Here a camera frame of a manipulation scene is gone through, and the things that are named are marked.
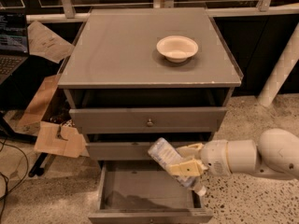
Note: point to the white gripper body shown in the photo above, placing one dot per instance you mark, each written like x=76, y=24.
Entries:
x=214, y=158

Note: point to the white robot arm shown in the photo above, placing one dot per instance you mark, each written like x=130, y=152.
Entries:
x=274, y=156

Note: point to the blue plastic bottle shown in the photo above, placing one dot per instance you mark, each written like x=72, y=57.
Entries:
x=164, y=153

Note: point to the grey drawer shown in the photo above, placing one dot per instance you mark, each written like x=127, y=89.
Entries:
x=141, y=192
x=119, y=151
x=148, y=120

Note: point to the crumpled brown paper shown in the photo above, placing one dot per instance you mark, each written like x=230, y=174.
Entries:
x=43, y=42

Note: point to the white bowl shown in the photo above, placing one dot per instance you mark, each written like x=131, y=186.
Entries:
x=177, y=48

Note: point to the grey top drawer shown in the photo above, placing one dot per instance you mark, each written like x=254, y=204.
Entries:
x=148, y=120

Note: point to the grey middle drawer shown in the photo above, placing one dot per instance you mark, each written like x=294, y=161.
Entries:
x=119, y=151

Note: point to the grey drawer cabinet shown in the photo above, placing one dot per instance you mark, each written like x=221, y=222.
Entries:
x=115, y=64

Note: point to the grey bottom drawer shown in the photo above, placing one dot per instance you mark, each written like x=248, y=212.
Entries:
x=141, y=192

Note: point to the white horizontal rail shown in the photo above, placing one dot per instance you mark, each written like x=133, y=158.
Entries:
x=211, y=12

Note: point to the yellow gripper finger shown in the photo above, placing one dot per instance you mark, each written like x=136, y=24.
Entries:
x=192, y=167
x=193, y=150

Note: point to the white diagonal pipe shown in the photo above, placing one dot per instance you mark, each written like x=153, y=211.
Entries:
x=286, y=62

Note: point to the open cardboard box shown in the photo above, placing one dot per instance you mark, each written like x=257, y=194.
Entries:
x=54, y=137

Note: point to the black laptop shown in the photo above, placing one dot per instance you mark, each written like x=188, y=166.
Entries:
x=14, y=45

